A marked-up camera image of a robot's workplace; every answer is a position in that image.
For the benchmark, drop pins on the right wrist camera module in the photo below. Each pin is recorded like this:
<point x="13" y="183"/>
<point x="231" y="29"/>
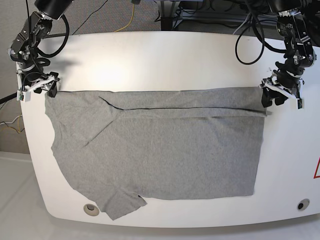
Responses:
<point x="23" y="96"/>

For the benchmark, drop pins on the right table cable grommet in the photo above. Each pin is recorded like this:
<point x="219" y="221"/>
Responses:
<point x="303" y="204"/>

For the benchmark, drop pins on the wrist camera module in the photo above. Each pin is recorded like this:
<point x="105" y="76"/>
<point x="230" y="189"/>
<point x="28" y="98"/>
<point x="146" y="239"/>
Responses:
<point x="23" y="96"/>
<point x="300" y="103"/>

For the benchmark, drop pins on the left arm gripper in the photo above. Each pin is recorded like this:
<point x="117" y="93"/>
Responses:
<point x="283" y="84"/>

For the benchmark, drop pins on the table cable grommet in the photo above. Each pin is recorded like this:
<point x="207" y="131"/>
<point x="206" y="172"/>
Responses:
<point x="303" y="204"/>
<point x="91" y="210"/>

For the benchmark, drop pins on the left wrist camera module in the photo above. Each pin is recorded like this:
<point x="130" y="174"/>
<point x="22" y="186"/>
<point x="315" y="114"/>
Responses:
<point x="300" y="103"/>

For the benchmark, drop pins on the grey T-shirt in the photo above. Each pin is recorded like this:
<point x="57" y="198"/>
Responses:
<point x="119" y="148"/>

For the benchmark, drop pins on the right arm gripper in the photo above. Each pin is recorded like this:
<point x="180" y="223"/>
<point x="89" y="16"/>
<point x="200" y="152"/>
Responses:
<point x="36" y="82"/>

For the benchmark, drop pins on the black rod at left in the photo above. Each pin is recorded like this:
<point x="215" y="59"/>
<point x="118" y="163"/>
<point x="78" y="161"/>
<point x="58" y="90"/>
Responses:
<point x="8" y="98"/>

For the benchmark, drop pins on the left table cable grommet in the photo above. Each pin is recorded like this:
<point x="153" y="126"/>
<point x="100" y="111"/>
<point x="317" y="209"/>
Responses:
<point x="91" y="210"/>

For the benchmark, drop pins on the aluminium frame rail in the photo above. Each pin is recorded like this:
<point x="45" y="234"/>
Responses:
<point x="227" y="19"/>

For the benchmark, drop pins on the red triangle warning sticker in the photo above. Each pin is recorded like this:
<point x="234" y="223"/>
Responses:
<point x="317" y="170"/>

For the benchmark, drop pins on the black table leg post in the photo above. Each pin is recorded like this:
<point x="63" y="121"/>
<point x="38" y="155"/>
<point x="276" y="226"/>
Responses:
<point x="165" y="8"/>

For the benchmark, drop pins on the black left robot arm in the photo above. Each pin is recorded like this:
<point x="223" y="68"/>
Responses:
<point x="291" y="26"/>

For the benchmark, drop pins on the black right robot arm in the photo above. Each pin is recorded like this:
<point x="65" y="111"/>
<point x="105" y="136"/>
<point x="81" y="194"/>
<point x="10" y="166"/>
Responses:
<point x="25" y="50"/>

